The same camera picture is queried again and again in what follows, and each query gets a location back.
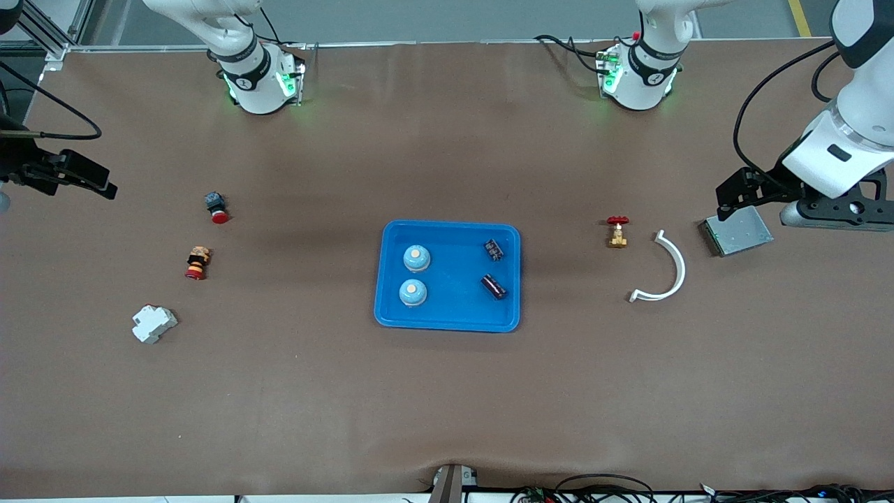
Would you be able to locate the brown electrolytic capacitor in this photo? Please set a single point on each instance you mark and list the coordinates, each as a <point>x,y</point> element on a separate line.
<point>494,287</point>

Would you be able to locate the brown table cover mat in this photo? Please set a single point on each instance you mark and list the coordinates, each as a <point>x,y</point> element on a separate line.
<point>447,405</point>

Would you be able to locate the blue plastic tray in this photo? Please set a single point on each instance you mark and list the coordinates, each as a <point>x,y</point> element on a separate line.
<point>454,307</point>

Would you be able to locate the blue call bell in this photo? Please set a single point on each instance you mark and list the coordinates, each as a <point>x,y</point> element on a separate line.
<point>413,293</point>
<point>417,260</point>

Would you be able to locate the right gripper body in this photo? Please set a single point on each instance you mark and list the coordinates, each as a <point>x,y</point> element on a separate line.
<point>21,168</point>

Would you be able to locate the white curved plastic bracket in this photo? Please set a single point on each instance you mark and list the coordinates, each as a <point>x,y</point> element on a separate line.
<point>681,271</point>

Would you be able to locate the red yellow stacked push button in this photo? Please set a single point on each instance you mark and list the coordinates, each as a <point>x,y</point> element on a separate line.
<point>198,264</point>

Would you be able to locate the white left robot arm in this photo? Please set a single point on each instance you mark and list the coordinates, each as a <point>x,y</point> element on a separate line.
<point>646,77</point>

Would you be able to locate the red black push button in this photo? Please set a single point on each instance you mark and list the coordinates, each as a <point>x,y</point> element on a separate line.
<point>218,209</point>

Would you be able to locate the grey metal power supply box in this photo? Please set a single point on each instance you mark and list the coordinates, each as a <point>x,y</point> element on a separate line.
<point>738,234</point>

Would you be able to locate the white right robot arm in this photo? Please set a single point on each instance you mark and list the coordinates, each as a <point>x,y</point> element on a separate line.
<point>255,77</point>

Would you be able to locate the white circuit breaker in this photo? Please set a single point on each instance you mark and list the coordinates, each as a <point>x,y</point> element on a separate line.
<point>154,324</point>

